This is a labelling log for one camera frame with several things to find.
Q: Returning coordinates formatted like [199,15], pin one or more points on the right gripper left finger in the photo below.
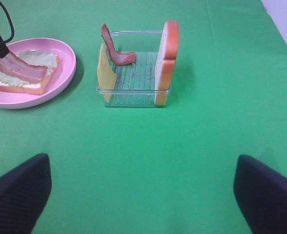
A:
[24,192]

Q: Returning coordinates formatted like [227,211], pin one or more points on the pink round plate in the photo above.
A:
[59,81]

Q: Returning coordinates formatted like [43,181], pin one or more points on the yellow cheese slice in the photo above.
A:
[106,77]

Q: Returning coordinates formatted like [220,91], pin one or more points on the bread slice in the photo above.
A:
[35,91]
[166,60]

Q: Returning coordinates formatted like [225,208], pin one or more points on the green tablecloth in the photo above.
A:
[154,170]

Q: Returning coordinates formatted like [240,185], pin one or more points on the bacon strip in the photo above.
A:
[16,67]
[117,57]

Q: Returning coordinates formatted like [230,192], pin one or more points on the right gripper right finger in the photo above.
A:
[261,194]

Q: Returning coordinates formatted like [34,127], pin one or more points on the green lettuce leaf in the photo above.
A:
[33,57]

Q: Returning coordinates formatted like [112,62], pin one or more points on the right clear plastic tray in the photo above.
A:
[135,84]

